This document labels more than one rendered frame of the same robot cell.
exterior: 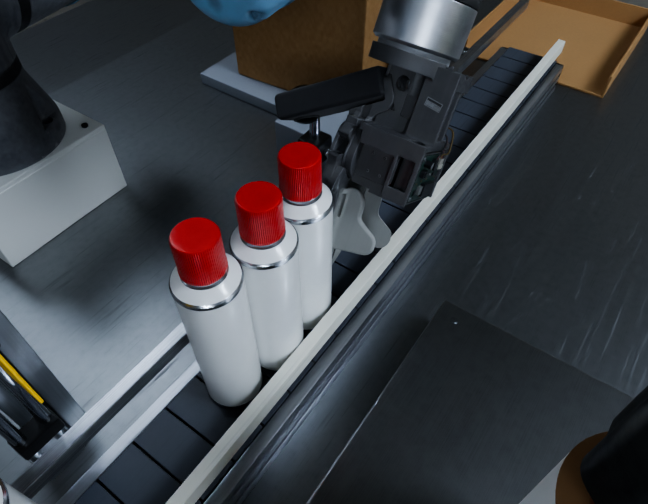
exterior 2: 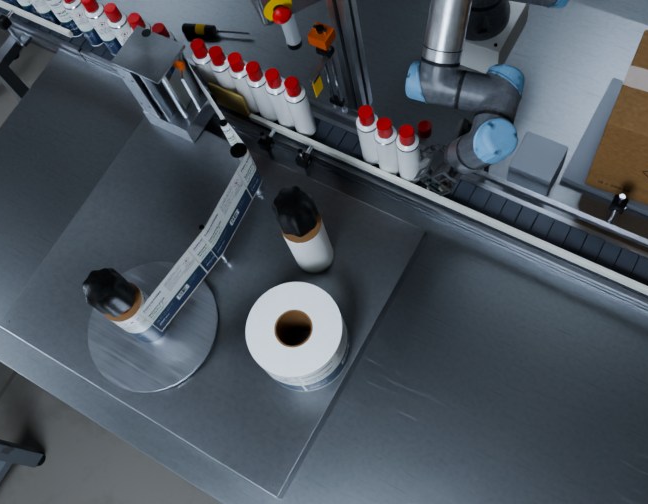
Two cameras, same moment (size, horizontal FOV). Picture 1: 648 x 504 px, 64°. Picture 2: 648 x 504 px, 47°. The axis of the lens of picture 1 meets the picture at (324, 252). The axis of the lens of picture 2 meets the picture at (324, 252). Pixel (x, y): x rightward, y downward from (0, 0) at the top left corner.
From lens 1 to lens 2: 1.43 m
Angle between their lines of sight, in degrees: 51
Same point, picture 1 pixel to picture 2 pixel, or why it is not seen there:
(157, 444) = (347, 138)
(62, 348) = (392, 93)
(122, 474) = (336, 131)
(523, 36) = not seen: outside the picture
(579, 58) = not seen: outside the picture
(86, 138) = (487, 49)
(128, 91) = (589, 42)
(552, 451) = (360, 267)
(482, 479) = (347, 243)
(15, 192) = not seen: hidden behind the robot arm
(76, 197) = (470, 60)
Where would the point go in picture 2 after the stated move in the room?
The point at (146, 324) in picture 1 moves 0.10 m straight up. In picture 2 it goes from (408, 119) to (406, 97)
